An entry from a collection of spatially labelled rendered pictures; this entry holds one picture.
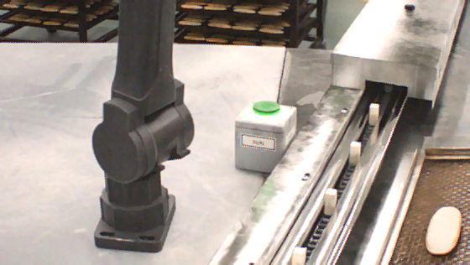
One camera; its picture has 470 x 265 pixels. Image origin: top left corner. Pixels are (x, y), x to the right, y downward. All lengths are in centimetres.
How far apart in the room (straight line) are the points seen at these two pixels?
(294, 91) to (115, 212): 53
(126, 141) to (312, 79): 63
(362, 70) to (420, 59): 10
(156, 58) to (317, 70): 67
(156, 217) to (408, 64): 51
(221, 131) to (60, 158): 26
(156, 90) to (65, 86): 59
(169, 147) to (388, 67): 48
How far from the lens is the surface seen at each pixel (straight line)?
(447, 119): 139
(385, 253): 88
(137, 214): 101
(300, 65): 156
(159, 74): 92
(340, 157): 116
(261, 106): 117
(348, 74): 135
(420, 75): 133
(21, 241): 105
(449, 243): 88
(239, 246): 94
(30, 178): 120
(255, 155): 117
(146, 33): 90
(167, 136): 96
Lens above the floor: 138
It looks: 26 degrees down
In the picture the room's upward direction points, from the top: straight up
